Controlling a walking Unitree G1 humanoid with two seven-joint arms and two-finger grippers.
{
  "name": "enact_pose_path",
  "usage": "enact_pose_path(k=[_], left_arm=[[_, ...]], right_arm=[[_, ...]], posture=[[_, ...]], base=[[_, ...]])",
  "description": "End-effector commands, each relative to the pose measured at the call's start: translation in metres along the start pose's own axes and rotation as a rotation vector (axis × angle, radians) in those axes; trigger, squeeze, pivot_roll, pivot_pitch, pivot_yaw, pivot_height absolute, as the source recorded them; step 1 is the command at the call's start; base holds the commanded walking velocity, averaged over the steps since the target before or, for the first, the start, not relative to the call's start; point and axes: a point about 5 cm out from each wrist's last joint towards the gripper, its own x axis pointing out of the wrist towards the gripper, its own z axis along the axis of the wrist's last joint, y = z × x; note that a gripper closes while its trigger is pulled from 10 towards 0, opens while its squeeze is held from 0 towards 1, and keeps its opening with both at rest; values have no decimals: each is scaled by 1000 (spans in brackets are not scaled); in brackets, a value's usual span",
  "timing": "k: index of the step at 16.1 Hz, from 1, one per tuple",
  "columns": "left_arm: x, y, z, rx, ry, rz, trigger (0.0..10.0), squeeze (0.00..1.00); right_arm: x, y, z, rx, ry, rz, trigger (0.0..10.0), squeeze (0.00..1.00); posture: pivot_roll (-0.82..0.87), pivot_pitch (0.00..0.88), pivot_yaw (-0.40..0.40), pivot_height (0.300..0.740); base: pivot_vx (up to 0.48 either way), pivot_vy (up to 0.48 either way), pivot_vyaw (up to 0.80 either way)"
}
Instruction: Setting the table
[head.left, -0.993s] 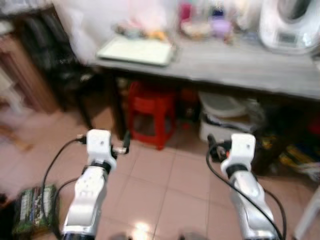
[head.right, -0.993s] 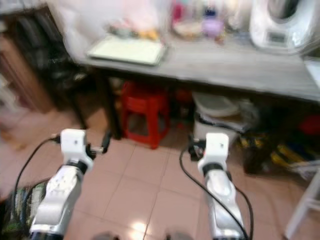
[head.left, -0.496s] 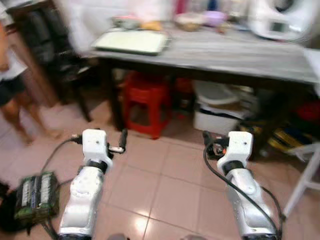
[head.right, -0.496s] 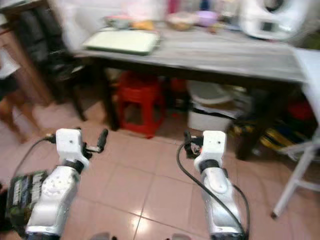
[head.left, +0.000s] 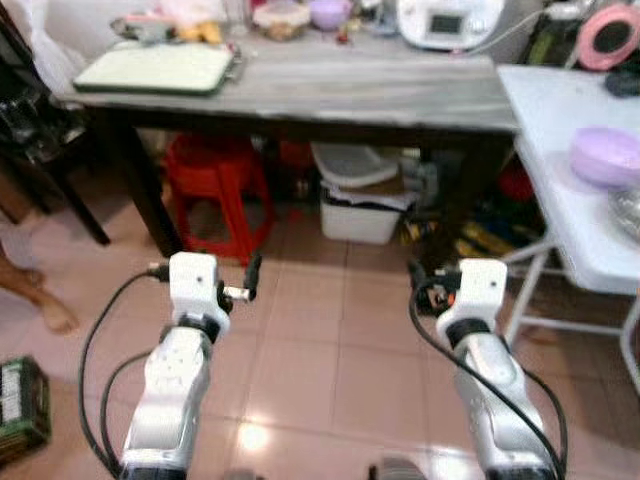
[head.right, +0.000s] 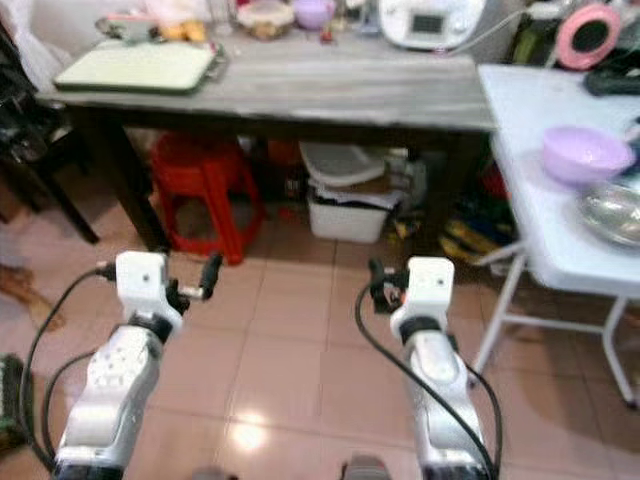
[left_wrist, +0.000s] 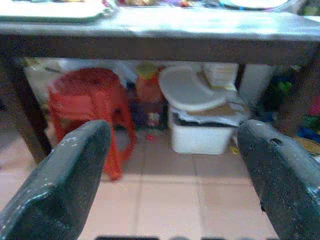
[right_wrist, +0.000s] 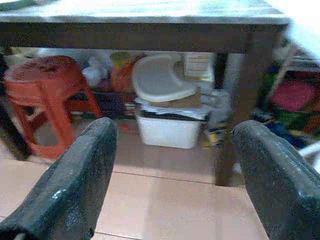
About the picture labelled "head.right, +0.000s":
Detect black item on table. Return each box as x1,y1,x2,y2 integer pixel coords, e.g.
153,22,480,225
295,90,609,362
582,45,640,99

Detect white kitchen appliance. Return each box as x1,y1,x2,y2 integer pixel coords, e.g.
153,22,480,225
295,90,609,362
378,0,501,51

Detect glass bowl with food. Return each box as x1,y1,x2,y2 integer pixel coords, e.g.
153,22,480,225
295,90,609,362
237,0,296,41

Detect white plastic basin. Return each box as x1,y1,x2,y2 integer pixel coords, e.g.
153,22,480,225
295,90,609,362
298,142,386,189

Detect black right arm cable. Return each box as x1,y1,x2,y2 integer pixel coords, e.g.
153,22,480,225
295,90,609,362
354,282,504,480

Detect large purple bowl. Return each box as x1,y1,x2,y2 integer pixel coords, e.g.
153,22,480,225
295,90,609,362
540,125,636,189

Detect white plastic bin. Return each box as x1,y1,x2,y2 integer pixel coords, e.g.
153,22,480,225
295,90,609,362
305,188,396,244

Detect yellow green packages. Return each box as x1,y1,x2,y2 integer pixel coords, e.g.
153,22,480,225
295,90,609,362
400,195,511,261

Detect white folding table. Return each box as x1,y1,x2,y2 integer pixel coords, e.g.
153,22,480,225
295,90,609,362
470,63,640,411

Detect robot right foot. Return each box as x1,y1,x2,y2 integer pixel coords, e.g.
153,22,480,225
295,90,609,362
340,455,391,480

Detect black chair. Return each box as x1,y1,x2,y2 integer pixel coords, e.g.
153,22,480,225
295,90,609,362
0,0,101,246

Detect small purple bowl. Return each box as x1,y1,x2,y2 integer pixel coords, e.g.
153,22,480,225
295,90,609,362
293,0,336,31

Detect green crate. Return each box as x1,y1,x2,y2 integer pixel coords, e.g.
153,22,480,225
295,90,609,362
0,355,23,451

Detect person's bare foot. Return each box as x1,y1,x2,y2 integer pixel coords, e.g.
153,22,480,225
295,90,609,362
0,265,66,331

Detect pale green tray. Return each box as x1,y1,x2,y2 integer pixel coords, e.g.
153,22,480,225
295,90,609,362
53,40,229,96

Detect yellow food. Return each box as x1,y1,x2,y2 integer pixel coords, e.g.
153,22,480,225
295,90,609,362
160,20,209,43

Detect dark green bag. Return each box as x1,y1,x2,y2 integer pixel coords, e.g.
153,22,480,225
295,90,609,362
510,5,561,66

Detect white plastic bag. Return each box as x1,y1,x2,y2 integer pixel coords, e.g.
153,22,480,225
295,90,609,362
5,0,66,91

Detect pink round frame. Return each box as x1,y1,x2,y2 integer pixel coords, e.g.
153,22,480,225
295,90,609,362
555,3,623,71

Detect metal bowl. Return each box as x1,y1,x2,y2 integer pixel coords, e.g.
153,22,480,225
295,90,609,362
577,180,640,249

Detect red plastic stool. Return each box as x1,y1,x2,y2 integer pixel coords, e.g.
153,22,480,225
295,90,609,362
150,133,266,266

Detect dark table with grey top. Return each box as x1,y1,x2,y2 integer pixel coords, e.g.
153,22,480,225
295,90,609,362
35,45,501,261

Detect short black left arm cable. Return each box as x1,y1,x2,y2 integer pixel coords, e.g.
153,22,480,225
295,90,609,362
42,348,93,463

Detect grey kitchen item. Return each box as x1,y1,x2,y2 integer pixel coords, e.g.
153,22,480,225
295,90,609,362
97,15,161,44

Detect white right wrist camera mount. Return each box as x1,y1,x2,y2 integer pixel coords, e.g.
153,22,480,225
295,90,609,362
390,256,455,326

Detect long black left arm cable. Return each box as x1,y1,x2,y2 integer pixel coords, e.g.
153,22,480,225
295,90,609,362
20,262,118,471

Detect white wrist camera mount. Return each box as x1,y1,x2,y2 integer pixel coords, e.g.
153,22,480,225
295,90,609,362
390,256,455,326
115,250,183,319

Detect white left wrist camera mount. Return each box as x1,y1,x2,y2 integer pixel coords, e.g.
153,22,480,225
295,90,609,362
115,250,183,319

